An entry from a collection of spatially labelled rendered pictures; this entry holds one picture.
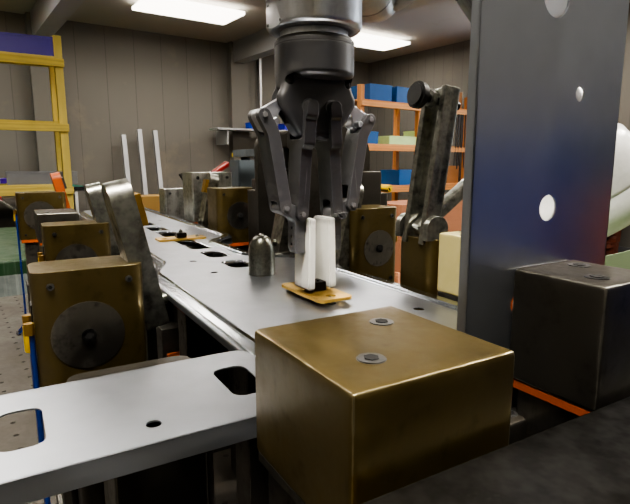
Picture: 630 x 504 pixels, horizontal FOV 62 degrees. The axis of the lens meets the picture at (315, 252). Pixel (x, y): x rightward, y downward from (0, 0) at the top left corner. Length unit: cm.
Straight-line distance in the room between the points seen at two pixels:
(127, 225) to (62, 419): 22
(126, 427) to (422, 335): 16
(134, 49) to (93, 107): 105
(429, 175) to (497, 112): 32
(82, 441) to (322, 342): 13
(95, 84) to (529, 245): 812
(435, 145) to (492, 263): 33
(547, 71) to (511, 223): 8
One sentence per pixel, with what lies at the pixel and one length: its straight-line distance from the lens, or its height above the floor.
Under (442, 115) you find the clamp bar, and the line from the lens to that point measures 59.
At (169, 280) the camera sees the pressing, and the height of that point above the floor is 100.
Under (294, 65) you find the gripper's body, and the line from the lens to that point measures 49.
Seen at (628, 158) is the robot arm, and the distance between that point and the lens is 118.
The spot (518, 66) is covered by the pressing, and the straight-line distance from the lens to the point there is 29.
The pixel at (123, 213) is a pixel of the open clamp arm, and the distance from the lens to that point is 49.
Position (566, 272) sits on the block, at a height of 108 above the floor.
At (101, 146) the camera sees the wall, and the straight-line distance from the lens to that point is 826.
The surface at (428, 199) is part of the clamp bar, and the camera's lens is 58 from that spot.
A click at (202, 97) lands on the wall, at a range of 882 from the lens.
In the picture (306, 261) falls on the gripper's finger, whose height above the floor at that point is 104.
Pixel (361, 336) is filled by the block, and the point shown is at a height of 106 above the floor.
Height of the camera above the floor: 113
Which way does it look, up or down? 10 degrees down
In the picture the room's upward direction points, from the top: straight up
